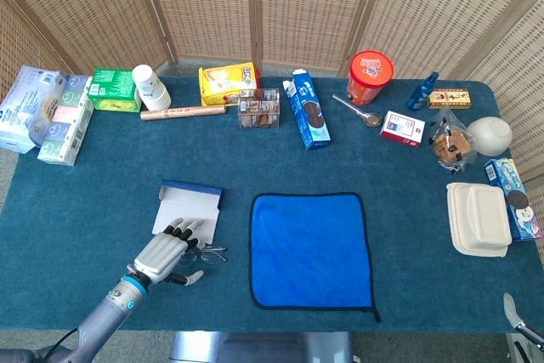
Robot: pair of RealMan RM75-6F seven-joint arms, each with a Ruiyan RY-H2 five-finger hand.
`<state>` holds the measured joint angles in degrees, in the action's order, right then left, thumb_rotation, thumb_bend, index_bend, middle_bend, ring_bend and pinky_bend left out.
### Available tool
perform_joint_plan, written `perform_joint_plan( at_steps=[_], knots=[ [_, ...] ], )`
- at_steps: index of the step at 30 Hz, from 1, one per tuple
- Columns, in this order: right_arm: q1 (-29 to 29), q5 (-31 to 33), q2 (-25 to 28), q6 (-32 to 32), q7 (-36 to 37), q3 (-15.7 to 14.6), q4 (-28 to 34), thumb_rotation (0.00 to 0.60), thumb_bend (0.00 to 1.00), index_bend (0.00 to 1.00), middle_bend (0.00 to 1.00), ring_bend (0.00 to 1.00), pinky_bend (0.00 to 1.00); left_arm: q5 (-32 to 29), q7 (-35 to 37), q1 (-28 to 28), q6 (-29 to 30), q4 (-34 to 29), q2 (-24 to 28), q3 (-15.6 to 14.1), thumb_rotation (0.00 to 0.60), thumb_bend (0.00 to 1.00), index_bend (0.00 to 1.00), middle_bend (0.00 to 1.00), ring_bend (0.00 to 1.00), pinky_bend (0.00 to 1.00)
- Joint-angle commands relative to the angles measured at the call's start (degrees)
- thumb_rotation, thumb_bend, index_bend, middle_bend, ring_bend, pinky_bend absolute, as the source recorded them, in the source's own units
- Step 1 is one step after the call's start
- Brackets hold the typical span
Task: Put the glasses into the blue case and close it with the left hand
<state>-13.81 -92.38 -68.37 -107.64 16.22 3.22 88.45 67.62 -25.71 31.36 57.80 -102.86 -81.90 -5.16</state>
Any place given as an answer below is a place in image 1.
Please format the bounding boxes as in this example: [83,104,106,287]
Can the blue glasses case grey lining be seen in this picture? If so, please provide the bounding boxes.
[151,179,224,246]

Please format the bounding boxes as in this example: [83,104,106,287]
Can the wicker folding screen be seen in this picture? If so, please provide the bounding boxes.
[0,0,544,266]

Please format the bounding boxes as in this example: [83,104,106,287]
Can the teal table carpet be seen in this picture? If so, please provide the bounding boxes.
[0,76,544,334]

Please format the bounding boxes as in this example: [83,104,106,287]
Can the green tissue pack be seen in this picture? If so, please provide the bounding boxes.
[87,67,144,114]

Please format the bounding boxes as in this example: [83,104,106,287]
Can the white paper cup stack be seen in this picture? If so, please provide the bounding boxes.
[131,65,173,112]

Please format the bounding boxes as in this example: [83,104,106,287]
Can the blue cartoon cookie box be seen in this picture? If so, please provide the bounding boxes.
[484,157,544,241]

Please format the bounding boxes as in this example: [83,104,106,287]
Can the beige takeout container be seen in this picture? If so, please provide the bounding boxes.
[445,182,513,258]

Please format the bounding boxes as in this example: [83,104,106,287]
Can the pastel tissue multipack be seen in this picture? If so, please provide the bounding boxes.
[37,74,95,167]

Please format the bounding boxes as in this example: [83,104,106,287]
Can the metal spoon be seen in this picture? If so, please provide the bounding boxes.
[331,94,383,128]

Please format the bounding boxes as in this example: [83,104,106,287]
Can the pale blue tissue bag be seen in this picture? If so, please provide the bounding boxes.
[0,65,69,155]

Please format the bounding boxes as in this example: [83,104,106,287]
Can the yellow bread package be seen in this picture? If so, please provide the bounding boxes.
[198,61,262,107]

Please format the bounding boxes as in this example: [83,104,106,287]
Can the wire-frame eyeglasses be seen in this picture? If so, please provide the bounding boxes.
[178,241,229,264]

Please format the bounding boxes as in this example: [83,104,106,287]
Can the red white small box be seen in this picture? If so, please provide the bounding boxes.
[379,110,426,149]

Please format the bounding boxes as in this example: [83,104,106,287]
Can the long blue cookie box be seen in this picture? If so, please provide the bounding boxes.
[283,68,332,151]

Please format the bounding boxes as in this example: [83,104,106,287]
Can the clear bag of biscuits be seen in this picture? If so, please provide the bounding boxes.
[427,108,479,175]

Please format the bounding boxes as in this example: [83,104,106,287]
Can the white upturned bowl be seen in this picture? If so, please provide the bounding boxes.
[466,116,514,157]

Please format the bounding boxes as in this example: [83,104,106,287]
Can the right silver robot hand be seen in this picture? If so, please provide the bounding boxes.
[502,292,544,351]

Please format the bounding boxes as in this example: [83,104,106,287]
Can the brown paper wrapped roll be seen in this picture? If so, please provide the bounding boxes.
[140,104,227,122]

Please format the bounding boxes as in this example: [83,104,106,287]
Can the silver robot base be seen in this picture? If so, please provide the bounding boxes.
[168,331,356,363]

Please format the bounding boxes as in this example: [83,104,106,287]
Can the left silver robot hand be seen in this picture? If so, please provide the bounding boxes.
[127,217,206,286]

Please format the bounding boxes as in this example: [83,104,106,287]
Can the yellow brown small box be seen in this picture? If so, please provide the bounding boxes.
[428,88,473,110]

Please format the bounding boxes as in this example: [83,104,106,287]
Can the blue spray bottle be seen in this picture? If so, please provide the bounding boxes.
[406,71,439,111]

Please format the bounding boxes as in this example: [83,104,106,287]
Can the clear box brown cookies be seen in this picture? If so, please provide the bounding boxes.
[237,88,281,130]

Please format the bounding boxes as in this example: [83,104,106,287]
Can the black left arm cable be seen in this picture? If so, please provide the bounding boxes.
[40,326,82,360]

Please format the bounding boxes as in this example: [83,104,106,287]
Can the blue cloth black trim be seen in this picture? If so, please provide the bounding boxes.
[247,191,382,324]

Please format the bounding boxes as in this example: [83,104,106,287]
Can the orange instant noodle tub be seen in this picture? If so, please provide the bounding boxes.
[346,49,395,106]

